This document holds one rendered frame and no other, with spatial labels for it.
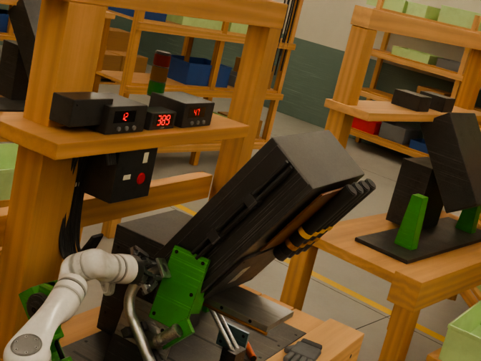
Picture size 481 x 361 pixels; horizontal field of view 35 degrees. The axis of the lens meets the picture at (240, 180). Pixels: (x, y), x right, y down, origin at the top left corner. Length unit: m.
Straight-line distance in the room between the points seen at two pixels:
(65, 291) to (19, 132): 0.42
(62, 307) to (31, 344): 0.13
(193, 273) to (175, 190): 0.67
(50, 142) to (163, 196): 0.88
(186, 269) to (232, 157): 0.84
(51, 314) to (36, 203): 0.45
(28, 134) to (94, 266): 0.35
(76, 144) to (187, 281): 0.49
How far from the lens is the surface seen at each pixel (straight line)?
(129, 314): 2.13
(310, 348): 2.54
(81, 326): 2.45
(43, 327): 1.63
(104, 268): 1.81
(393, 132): 11.17
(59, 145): 1.83
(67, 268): 1.82
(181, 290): 2.09
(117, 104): 2.02
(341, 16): 12.36
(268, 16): 2.72
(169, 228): 2.31
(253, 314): 2.15
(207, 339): 2.47
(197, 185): 2.81
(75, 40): 1.96
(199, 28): 7.65
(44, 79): 1.97
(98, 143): 1.93
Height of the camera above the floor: 2.00
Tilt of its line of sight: 15 degrees down
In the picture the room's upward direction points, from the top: 13 degrees clockwise
